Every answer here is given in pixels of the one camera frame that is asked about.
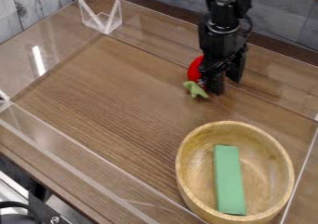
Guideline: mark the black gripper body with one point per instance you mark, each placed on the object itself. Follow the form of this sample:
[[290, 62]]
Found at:
[[221, 41]]

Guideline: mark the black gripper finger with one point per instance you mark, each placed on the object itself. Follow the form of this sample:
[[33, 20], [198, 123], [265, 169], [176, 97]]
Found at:
[[213, 80], [236, 68]]

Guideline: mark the red felt fruit green leaf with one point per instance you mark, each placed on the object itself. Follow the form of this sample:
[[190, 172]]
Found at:
[[194, 76]]

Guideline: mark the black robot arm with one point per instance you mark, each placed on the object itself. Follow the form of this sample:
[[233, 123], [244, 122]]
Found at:
[[226, 9]]

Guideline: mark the wooden oval bowl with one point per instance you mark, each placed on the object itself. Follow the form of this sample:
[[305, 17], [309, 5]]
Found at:
[[266, 168]]

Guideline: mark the green rectangular block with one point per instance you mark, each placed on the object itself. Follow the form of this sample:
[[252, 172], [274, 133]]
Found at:
[[229, 184]]

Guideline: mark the clear acrylic tray enclosure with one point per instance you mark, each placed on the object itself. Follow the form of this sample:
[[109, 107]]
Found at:
[[103, 127]]

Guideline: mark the black clamp with cable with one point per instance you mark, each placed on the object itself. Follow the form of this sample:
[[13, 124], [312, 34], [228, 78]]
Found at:
[[26, 209]]

